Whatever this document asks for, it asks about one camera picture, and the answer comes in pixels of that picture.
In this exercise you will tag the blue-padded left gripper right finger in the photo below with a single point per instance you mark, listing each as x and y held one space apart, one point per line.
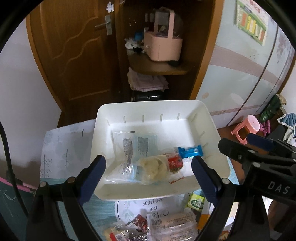
250 222

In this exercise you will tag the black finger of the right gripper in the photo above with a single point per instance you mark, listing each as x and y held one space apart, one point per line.
239 152

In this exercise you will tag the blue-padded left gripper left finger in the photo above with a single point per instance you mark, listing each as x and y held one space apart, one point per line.
45 221

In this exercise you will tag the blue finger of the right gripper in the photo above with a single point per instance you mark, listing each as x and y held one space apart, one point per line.
260 142

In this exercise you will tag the yellow rice cracker pack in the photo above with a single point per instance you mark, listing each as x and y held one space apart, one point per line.
152 169

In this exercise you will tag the pink plastic stool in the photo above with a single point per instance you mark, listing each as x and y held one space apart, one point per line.
249 124

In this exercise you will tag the blue white cloth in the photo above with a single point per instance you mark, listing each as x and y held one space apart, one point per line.
289 121

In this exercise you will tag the orange snack packet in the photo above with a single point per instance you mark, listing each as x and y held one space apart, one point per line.
202 221

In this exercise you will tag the green plant bag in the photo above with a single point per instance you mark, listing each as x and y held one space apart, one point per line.
276 102

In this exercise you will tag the green candy packet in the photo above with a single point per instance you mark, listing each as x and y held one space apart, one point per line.
196 202

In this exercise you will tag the blue candy wrapper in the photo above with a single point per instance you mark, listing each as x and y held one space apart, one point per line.
190 152

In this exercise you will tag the clear wrapped cake pack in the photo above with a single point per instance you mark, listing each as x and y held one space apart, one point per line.
178 226

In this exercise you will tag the red snack packet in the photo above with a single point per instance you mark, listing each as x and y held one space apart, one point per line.
175 162

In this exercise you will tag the red-edged cracker snack pack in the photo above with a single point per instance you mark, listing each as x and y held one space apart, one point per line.
116 234

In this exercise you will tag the teal and white tablecloth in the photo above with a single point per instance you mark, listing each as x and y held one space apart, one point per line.
59 163

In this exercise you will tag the white plastic bin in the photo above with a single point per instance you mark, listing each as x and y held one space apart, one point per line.
178 123

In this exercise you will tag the dark seaweed snack pack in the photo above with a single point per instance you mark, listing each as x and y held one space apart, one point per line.
137 229

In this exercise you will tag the light blue snack bag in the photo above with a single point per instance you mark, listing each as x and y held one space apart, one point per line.
143 146

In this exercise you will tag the clear barcode snack bag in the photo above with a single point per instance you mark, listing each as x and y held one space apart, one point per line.
123 150

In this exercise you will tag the folded pink cloth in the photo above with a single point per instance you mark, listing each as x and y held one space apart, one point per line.
146 83

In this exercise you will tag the pink storage basket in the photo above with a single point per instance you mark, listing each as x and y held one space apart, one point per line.
161 44

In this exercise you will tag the wooden shelf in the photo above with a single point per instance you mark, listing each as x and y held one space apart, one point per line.
144 65

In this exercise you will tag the brown wooden door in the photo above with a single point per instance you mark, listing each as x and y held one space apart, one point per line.
79 64

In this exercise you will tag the green chalkboard pink frame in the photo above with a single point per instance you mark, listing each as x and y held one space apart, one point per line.
11 210

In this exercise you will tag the wall poster chart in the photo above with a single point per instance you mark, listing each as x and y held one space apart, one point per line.
252 19

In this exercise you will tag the silver door handle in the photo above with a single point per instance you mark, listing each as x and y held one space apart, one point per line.
107 24

